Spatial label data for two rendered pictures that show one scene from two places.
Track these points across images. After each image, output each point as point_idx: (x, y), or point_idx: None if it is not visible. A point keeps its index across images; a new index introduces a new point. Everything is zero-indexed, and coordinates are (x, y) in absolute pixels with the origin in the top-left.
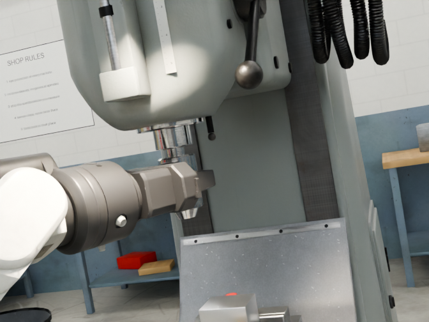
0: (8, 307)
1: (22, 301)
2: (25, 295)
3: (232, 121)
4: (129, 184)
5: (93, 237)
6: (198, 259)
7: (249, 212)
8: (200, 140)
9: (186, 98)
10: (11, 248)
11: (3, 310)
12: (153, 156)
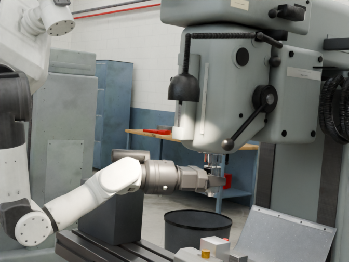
0: (235, 211)
1: (245, 210)
2: (249, 207)
3: (294, 151)
4: (173, 174)
5: (151, 190)
6: (256, 220)
7: (290, 205)
8: (276, 155)
9: (207, 145)
10: (110, 185)
11: (231, 211)
12: None
